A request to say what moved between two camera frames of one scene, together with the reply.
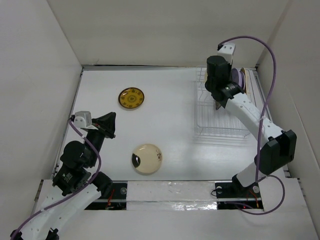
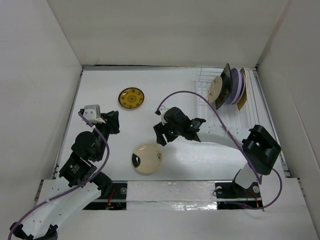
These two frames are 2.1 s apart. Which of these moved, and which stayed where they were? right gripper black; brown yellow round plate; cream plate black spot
Moved: right gripper black
Stayed: cream plate black spot; brown yellow round plate
